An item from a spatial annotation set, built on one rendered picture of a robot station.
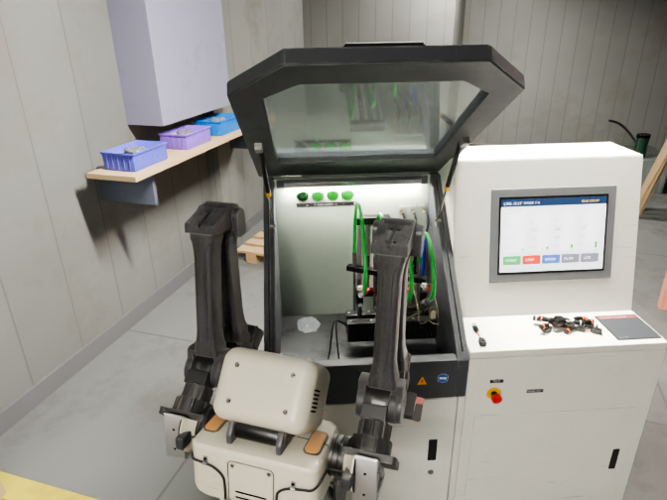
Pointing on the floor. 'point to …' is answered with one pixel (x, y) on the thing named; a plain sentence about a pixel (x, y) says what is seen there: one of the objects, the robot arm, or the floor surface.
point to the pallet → (253, 248)
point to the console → (621, 429)
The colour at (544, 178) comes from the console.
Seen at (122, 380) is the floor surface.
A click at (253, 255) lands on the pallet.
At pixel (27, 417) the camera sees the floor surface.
